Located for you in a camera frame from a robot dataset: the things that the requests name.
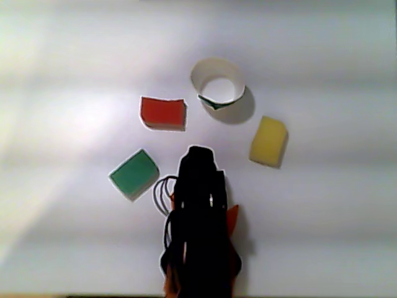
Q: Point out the orange table clamp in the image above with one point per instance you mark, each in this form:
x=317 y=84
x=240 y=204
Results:
x=233 y=218

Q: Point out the green sponge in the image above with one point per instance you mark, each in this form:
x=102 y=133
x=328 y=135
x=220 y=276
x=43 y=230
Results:
x=135 y=174

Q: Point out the white paper cup green tape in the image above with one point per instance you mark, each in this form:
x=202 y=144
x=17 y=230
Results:
x=217 y=69

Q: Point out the yellow sponge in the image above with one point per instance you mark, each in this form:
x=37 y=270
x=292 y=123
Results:
x=268 y=142

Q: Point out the red sponge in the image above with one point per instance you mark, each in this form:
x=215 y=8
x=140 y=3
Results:
x=162 y=112

